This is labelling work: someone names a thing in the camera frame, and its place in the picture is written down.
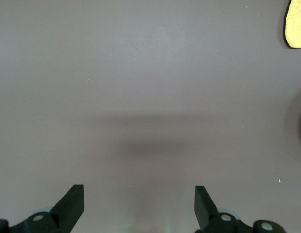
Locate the yellow quilted oven mitt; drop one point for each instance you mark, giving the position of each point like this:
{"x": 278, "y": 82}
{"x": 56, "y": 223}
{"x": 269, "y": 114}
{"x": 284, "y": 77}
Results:
{"x": 297, "y": 24}

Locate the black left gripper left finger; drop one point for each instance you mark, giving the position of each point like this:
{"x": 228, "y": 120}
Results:
{"x": 68, "y": 211}

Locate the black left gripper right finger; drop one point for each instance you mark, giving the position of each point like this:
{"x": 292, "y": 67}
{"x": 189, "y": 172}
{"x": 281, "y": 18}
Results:
{"x": 204, "y": 208}

